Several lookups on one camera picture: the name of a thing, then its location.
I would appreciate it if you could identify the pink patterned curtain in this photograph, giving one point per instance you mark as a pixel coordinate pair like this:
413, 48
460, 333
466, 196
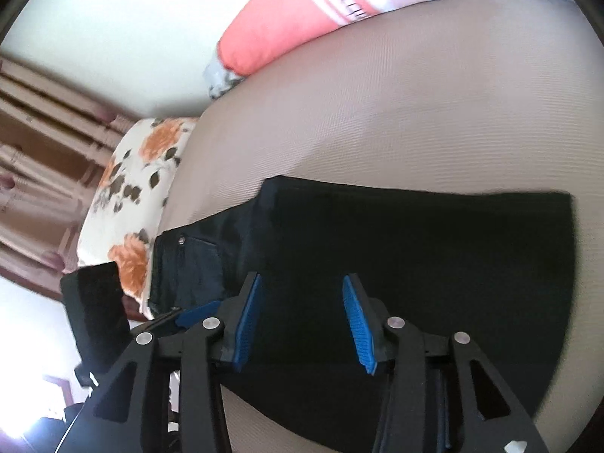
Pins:
42, 174

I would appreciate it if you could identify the black pants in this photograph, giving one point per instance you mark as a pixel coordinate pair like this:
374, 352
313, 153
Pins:
424, 269

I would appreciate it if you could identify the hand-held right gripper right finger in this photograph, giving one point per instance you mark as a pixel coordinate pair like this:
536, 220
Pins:
358, 325

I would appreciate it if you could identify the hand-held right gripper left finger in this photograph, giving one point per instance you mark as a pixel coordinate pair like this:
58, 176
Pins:
245, 325

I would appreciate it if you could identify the floral orange white pillow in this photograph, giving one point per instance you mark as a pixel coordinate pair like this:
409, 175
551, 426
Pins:
132, 217

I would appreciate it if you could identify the pink checkered bolster pillow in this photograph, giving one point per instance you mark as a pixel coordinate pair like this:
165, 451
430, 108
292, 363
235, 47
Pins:
283, 28

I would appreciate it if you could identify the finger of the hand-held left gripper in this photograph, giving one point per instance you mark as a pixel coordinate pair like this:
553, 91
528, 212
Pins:
198, 315

